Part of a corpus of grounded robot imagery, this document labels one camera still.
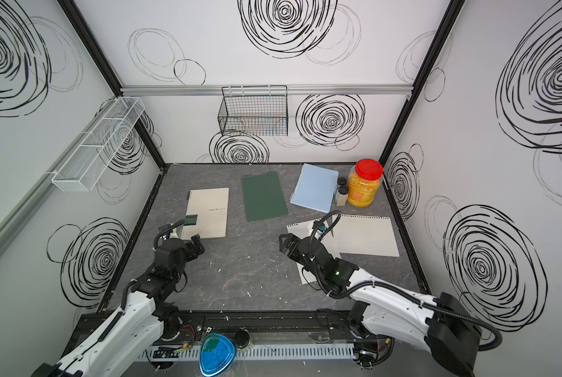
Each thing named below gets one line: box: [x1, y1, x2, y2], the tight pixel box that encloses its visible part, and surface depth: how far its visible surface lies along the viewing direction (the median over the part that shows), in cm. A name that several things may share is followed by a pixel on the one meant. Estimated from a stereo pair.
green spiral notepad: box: [240, 171, 289, 223], surface depth 111 cm
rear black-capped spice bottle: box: [336, 176, 348, 188], surface depth 104 cm
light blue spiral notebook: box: [289, 163, 340, 214], surface depth 117 cm
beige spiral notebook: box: [179, 186, 230, 240], surface depth 104 cm
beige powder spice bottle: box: [335, 185, 349, 207], surface depth 101 cm
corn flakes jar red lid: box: [347, 158, 384, 208], surface depth 99 cm
